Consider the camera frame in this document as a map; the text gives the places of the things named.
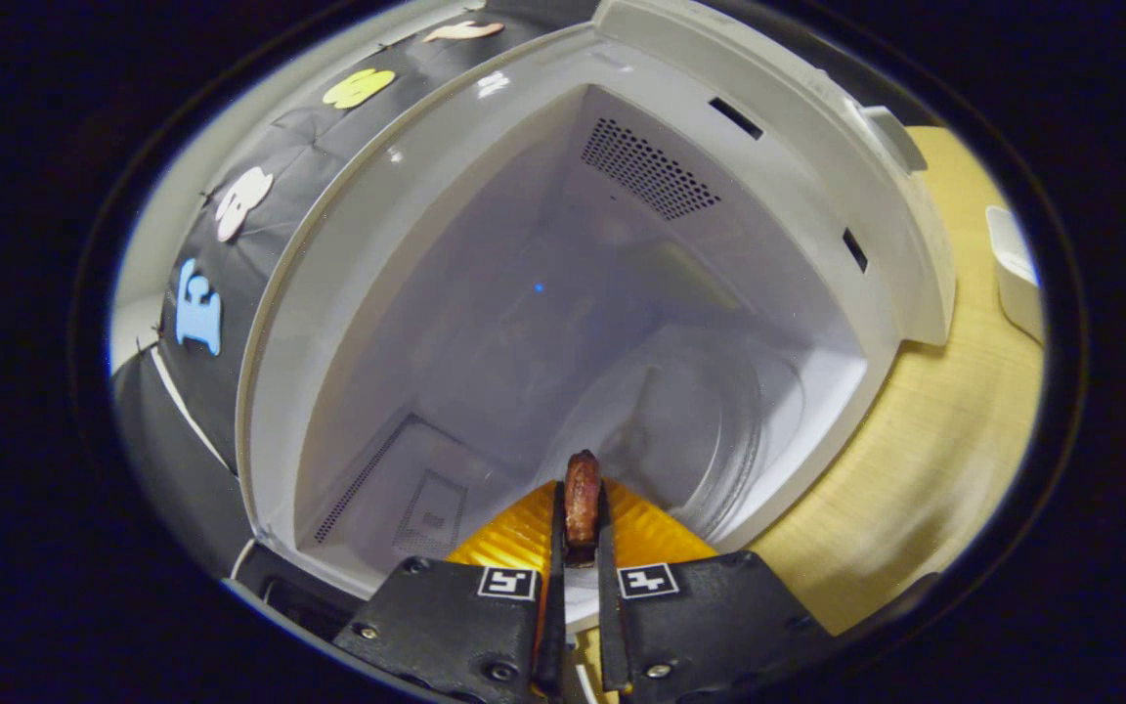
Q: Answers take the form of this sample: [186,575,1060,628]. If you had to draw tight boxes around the brown meat piece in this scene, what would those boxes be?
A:
[564,450,604,568]

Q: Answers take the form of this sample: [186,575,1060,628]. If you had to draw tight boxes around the white microwave oven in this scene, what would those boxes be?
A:
[231,0,960,637]

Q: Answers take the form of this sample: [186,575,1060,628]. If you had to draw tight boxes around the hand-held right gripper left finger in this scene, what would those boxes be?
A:
[333,479,569,700]

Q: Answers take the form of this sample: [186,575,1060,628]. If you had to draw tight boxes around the glass microwave turntable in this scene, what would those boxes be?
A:
[543,328,808,549]

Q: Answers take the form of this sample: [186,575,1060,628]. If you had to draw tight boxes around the white rectangular tray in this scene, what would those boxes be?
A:
[985,205,1048,345]

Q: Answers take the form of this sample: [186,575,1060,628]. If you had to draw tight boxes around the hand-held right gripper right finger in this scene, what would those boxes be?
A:
[597,477,833,697]

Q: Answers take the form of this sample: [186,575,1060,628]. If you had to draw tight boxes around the black backdrop cloth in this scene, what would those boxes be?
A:
[113,0,603,578]

